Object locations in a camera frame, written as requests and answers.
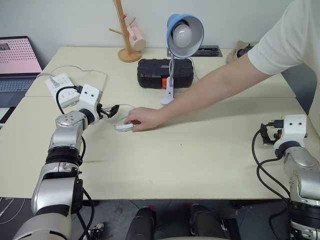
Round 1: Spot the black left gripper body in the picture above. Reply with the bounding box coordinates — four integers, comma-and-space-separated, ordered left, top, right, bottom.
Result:
96, 102, 113, 121

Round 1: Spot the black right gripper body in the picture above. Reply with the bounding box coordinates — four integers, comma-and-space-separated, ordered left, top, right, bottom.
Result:
265, 126, 281, 146

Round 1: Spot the white inline lamp switch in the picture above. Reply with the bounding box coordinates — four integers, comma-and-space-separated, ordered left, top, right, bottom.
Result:
114, 123, 134, 134

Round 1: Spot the blue clip desk lamp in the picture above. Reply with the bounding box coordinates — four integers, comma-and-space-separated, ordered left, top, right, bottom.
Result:
159, 13, 205, 105

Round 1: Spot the person's bare hand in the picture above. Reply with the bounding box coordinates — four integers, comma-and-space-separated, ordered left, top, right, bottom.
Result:
123, 106, 164, 133

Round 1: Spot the white power strip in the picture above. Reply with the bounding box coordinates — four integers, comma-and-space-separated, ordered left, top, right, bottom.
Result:
44, 72, 81, 109

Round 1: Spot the black plastic tool case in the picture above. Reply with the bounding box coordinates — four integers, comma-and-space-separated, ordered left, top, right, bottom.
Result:
136, 58, 196, 89

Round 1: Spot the wooden mug tree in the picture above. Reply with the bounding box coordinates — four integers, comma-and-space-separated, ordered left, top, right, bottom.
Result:
108, 0, 144, 63

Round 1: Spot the pink cup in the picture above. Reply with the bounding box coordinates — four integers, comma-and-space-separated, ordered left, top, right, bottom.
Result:
125, 20, 147, 52

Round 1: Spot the beige bag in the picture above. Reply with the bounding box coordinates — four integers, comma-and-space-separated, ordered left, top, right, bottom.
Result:
225, 40, 261, 65

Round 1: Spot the black item in bag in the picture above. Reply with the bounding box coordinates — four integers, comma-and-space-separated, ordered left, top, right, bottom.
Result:
236, 43, 255, 59

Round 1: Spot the person's white t-shirt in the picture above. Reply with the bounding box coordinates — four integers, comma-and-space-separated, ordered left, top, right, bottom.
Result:
246, 0, 320, 76

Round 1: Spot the open laptop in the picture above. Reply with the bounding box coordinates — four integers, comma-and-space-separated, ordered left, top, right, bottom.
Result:
0, 36, 44, 109

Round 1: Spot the white light bulb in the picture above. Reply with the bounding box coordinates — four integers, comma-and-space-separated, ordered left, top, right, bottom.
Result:
172, 23, 194, 48

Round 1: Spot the dark rounded robot leg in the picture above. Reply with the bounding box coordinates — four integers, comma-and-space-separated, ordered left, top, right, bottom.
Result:
124, 205, 158, 240
187, 203, 228, 240

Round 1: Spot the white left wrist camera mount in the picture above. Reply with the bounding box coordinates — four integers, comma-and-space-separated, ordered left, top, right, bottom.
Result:
78, 84, 104, 126

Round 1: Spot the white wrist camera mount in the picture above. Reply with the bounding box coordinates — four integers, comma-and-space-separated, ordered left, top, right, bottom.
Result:
78, 84, 104, 126
272, 114, 309, 157

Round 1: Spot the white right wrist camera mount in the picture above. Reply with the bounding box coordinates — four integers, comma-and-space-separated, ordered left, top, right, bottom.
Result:
272, 114, 309, 157

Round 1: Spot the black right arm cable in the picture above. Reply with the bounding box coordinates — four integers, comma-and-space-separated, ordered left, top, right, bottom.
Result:
251, 119, 293, 240

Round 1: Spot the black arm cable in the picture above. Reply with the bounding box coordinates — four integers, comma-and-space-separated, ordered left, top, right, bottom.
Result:
251, 119, 293, 240
55, 84, 96, 240

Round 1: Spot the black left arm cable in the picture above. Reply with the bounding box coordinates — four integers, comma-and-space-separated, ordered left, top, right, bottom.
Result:
55, 84, 96, 240

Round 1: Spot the white power strip cable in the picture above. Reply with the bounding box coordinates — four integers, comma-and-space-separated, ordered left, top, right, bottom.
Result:
35, 65, 109, 91

